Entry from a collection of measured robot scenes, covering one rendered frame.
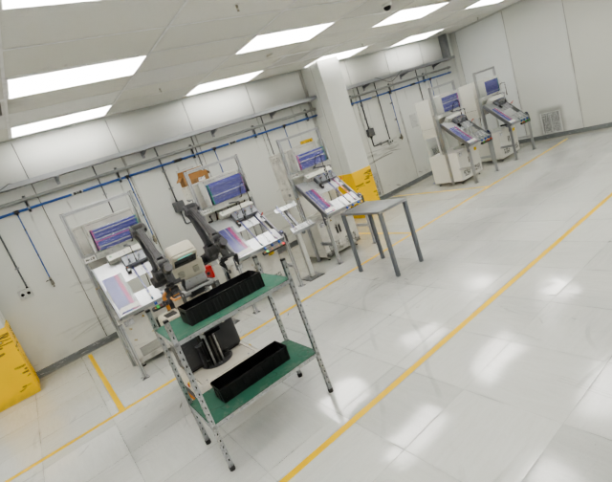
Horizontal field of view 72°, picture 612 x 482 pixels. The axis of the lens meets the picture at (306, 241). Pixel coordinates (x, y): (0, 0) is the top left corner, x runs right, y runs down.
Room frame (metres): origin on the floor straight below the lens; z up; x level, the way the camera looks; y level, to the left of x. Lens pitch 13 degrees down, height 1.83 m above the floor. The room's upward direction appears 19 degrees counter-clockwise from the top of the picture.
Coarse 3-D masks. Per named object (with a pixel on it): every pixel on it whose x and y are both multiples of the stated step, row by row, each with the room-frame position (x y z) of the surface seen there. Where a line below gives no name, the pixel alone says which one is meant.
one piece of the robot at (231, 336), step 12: (168, 312) 3.48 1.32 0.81; (228, 324) 3.52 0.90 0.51; (216, 336) 3.45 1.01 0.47; (228, 336) 3.50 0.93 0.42; (192, 348) 3.33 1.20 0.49; (204, 348) 3.36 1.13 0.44; (216, 348) 3.39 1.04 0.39; (228, 348) 3.48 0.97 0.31; (192, 360) 3.31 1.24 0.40; (204, 360) 3.29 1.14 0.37; (216, 360) 3.37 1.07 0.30; (192, 372) 3.31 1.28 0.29
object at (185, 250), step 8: (184, 240) 3.24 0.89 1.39; (168, 248) 3.16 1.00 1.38; (176, 248) 3.17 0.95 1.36; (184, 248) 3.17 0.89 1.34; (192, 248) 3.19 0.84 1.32; (168, 256) 3.12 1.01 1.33; (176, 256) 3.10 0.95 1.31; (184, 256) 3.14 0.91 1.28; (192, 256) 3.20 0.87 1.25; (176, 264) 3.13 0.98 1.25; (184, 264) 3.18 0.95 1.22
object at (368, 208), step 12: (372, 204) 5.03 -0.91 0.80; (384, 204) 4.79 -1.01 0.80; (396, 204) 4.65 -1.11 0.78; (372, 216) 5.31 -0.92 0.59; (408, 216) 4.72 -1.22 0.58; (348, 228) 5.10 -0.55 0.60; (372, 228) 5.31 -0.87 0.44; (384, 228) 4.52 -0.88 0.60; (420, 252) 4.73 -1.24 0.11; (360, 264) 5.09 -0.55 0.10; (396, 264) 4.52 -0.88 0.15
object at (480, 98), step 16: (480, 80) 9.08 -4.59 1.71; (496, 80) 9.06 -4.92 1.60; (464, 96) 9.08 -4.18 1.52; (480, 96) 8.89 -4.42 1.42; (496, 96) 9.01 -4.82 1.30; (464, 112) 9.16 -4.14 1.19; (480, 112) 8.94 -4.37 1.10; (496, 112) 8.62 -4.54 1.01; (496, 128) 8.97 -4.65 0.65; (512, 128) 8.91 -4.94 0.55; (480, 144) 8.99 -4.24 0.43; (496, 144) 8.68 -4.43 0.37; (512, 144) 8.37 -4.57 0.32
